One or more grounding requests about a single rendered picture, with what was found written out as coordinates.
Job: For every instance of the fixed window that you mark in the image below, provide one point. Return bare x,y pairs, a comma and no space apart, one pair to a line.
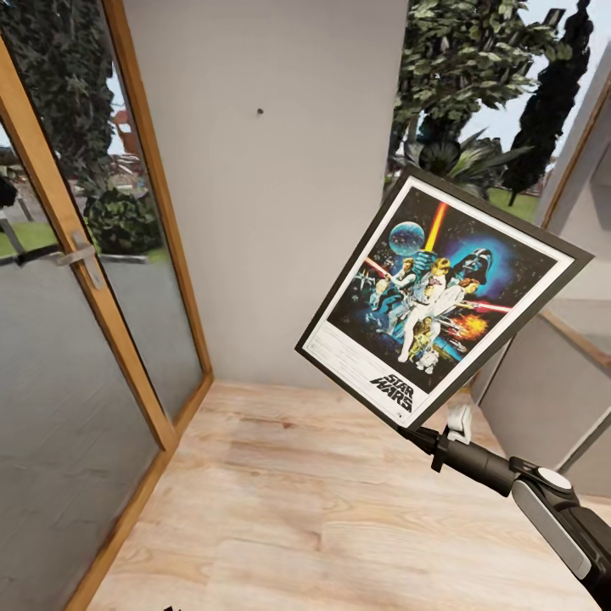
498,98

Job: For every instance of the dishwasher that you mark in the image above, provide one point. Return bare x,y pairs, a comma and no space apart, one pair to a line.
588,469

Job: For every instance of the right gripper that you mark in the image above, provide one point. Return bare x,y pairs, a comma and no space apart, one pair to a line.
470,459

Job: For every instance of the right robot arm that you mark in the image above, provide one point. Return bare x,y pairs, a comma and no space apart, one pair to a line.
580,537

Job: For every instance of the poster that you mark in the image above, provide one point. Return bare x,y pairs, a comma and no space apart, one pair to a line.
438,284

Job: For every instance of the door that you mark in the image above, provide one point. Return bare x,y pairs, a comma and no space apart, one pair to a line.
103,359

